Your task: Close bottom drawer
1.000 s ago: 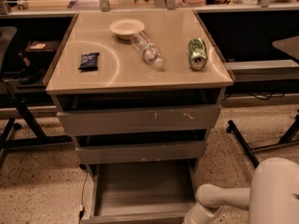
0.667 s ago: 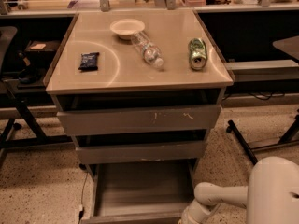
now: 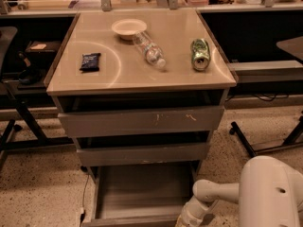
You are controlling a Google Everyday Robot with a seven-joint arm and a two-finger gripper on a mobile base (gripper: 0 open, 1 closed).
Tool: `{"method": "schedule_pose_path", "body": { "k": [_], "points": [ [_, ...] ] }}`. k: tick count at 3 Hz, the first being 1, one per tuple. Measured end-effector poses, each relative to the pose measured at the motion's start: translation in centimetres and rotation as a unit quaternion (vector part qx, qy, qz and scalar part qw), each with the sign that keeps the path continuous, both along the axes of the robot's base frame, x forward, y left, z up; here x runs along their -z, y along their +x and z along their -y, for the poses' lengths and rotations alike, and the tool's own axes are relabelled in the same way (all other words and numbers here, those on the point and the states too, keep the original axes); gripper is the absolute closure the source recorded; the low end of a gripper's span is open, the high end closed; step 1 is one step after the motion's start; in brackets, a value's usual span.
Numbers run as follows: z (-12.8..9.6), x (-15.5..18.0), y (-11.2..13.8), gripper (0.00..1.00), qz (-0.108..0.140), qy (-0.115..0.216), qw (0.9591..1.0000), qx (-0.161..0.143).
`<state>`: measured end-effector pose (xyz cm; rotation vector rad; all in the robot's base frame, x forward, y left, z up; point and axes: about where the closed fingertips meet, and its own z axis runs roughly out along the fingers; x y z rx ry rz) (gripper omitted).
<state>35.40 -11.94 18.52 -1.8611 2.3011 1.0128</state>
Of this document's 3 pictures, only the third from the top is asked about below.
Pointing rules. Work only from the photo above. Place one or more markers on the grey drawer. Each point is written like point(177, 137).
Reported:
point(141, 121)
point(141, 195)
point(144, 148)

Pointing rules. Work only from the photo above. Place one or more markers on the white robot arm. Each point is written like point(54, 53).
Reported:
point(269, 194)

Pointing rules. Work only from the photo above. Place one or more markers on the grey drawer cabinet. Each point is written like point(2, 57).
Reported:
point(125, 80)

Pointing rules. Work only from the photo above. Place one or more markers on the green soda can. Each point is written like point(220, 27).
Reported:
point(200, 54)

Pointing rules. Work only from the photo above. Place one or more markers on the clear plastic water bottle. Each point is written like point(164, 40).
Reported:
point(150, 51)

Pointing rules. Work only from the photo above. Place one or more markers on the dark blue snack packet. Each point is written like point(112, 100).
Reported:
point(90, 62)

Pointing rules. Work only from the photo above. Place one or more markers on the white bowl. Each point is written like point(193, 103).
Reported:
point(126, 28)

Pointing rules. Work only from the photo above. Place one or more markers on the dark box on shelf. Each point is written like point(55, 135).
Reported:
point(43, 49)

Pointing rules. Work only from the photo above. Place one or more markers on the long back workbench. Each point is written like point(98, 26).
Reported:
point(42, 8)

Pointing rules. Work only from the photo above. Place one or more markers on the black office chair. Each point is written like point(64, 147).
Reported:
point(7, 34)

